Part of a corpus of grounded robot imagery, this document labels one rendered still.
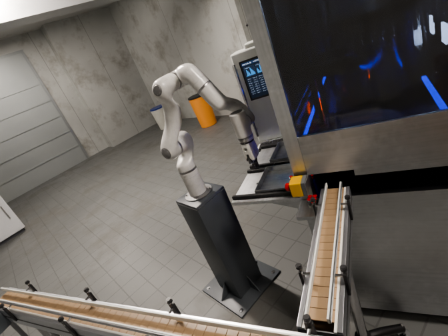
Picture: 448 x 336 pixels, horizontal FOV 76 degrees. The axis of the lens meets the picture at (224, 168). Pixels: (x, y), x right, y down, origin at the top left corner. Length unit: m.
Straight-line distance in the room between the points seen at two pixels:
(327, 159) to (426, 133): 0.37
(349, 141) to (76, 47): 8.38
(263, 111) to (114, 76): 7.25
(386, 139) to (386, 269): 0.73
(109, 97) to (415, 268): 8.45
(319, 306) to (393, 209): 0.66
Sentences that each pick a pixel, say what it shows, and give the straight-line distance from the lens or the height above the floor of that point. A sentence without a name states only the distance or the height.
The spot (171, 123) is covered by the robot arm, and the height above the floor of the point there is 1.38.
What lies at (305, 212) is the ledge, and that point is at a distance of 1.39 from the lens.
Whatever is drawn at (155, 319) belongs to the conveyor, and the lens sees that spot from 1.19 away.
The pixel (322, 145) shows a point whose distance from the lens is 1.31.
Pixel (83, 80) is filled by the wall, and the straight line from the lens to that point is 8.98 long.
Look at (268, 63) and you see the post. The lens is 1.22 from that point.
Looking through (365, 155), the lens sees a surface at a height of 1.08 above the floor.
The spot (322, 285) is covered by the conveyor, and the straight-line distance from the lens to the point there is 1.02.
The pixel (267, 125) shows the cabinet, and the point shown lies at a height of 0.94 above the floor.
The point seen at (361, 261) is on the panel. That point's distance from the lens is 1.71.
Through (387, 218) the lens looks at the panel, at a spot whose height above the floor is 0.74.
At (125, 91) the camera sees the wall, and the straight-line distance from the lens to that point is 9.32.
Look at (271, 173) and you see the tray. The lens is 1.78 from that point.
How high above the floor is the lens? 1.71
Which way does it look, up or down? 24 degrees down
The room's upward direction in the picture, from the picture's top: 23 degrees counter-clockwise
